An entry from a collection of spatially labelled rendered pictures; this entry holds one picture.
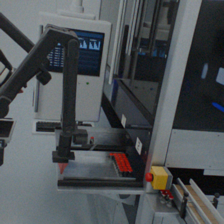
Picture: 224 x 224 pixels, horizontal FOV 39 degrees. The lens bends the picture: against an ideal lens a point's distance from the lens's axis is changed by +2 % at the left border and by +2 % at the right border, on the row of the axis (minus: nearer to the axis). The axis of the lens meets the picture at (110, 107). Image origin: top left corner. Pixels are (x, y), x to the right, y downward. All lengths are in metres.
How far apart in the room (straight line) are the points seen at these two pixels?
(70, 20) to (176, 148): 1.18
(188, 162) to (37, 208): 1.62
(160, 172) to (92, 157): 0.47
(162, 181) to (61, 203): 1.60
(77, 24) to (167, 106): 1.08
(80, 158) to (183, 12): 0.89
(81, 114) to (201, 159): 1.12
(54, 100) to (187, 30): 1.28
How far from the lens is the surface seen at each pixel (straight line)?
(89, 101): 2.33
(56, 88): 2.28
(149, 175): 1.38
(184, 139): 1.43
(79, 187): 1.46
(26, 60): 1.22
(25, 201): 2.88
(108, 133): 2.04
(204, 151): 1.50
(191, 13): 1.29
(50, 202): 2.86
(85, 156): 1.71
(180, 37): 1.28
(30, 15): 6.76
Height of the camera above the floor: 1.68
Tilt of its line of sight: 18 degrees down
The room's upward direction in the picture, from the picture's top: 9 degrees clockwise
